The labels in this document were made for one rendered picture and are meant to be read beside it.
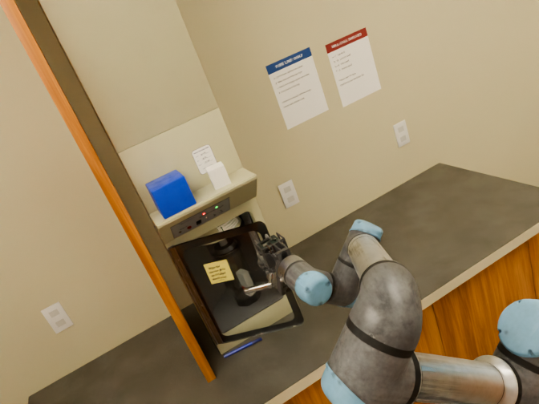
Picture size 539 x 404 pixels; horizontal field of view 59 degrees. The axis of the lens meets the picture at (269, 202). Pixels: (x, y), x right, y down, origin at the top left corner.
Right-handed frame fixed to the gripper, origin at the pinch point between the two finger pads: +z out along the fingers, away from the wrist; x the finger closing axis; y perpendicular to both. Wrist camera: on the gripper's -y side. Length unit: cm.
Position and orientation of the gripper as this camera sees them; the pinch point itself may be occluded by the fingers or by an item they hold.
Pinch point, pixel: (262, 248)
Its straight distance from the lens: 140.6
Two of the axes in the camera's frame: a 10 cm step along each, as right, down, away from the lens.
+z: -4.0, -2.5, 8.8
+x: -8.5, 4.5, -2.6
